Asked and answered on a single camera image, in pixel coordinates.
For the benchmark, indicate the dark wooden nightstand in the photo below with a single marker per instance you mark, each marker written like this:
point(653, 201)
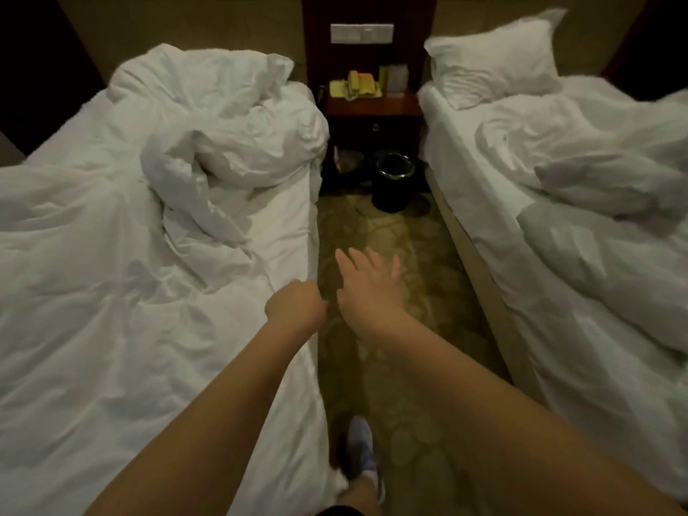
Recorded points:
point(374, 110)

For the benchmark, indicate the white bed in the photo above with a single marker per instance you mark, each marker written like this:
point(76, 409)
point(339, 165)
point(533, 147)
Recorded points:
point(290, 225)
point(473, 199)

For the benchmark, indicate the beige telephone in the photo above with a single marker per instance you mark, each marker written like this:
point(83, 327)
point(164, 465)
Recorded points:
point(357, 85)

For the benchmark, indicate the black trash bin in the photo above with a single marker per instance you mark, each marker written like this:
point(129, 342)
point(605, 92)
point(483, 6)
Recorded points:
point(395, 179)

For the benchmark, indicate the person's right forearm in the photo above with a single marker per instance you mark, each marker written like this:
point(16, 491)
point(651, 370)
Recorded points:
point(516, 435)

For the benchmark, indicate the tan padded headboard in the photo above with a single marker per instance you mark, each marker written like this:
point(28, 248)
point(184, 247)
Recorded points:
point(183, 27)
point(602, 27)

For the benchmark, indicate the person's right hand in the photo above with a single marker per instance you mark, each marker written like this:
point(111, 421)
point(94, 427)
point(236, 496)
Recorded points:
point(371, 293)

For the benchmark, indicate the white wall switch panel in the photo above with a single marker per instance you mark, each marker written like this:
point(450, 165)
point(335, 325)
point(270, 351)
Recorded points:
point(361, 34)

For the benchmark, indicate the white duvet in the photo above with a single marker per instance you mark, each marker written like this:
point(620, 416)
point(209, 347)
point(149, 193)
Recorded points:
point(602, 199)
point(118, 274)

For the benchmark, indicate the person's left forearm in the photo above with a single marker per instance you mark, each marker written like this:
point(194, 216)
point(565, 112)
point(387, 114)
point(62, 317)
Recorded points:
point(204, 446)

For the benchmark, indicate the person's left hand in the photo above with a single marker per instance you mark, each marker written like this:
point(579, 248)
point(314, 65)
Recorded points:
point(299, 308)

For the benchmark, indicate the person's right leg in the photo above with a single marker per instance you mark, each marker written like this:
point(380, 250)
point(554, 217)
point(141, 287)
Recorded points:
point(360, 500)

